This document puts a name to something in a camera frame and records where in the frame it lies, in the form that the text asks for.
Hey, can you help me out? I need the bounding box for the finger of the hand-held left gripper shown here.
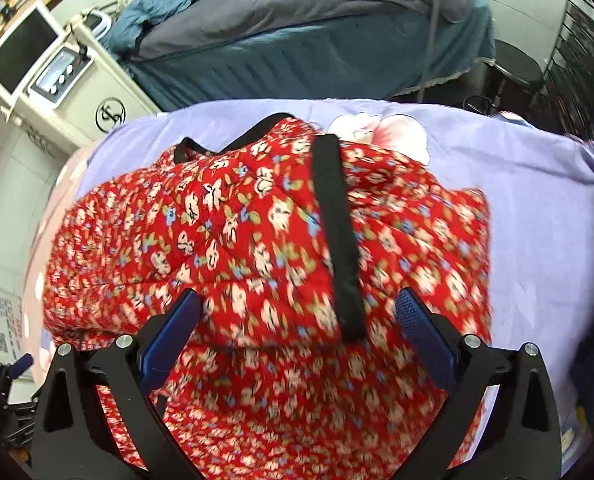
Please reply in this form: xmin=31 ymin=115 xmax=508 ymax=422
xmin=0 ymin=353 xmax=34 ymax=396

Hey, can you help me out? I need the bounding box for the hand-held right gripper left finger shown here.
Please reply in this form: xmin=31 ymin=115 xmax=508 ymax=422
xmin=31 ymin=289 xmax=201 ymax=480

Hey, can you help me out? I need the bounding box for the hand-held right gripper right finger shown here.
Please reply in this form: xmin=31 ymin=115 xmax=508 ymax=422
xmin=394 ymin=287 xmax=562 ymax=480

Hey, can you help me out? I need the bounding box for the red floral padded jacket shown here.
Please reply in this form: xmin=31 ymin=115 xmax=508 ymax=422
xmin=42 ymin=112 xmax=492 ymax=480

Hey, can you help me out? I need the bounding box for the purple floral bedsheet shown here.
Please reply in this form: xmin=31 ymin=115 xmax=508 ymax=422
xmin=74 ymin=97 xmax=594 ymax=480

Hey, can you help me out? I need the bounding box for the white machine cabinet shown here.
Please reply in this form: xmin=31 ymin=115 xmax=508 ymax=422
xmin=7 ymin=10 xmax=160 ymax=148

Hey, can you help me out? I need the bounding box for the black round stool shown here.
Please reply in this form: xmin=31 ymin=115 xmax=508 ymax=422
xmin=492 ymin=40 xmax=545 ymax=111

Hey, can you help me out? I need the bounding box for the teal massage bed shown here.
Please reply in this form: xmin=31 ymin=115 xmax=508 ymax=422
xmin=120 ymin=0 xmax=498 ymax=111

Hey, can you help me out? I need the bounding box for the white framed monitor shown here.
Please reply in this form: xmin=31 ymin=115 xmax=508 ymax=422
xmin=0 ymin=0 xmax=63 ymax=106

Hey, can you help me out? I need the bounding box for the blue blanket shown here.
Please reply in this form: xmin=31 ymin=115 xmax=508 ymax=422
xmin=100 ymin=0 xmax=238 ymax=56

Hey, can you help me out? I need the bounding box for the grey bed cover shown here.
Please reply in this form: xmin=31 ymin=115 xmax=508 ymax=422
xmin=137 ymin=0 xmax=478 ymax=61

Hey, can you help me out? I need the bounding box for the grey hanging strap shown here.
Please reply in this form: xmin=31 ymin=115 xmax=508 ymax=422
xmin=417 ymin=0 xmax=445 ymax=103

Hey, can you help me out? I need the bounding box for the black wire rack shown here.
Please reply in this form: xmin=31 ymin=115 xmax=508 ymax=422
xmin=542 ymin=0 xmax=594 ymax=141

